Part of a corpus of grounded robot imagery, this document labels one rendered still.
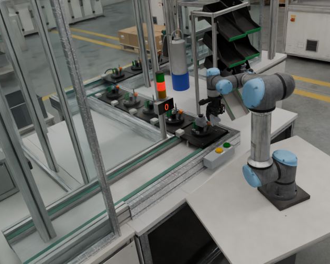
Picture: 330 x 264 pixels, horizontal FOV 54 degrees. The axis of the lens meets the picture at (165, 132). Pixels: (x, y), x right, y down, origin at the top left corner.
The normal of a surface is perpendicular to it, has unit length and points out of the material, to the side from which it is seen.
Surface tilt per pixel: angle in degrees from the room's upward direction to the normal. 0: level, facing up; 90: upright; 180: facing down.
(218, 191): 0
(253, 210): 0
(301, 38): 90
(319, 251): 0
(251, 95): 82
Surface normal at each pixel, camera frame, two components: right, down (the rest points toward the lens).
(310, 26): -0.73, 0.41
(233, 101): 0.30, -0.33
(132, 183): -0.11, -0.85
